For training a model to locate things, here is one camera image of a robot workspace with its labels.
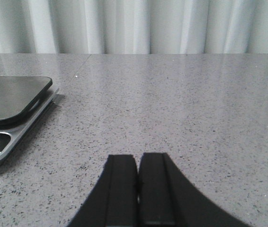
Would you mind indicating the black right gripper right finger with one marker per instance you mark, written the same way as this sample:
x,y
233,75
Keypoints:
x,y
169,199

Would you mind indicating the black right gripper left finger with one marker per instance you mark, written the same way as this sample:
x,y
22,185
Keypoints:
x,y
113,200

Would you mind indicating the silver black kitchen scale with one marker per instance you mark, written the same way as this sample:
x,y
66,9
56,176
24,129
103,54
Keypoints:
x,y
22,101

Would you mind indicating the white pleated curtain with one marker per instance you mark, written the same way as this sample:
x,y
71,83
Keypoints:
x,y
133,26

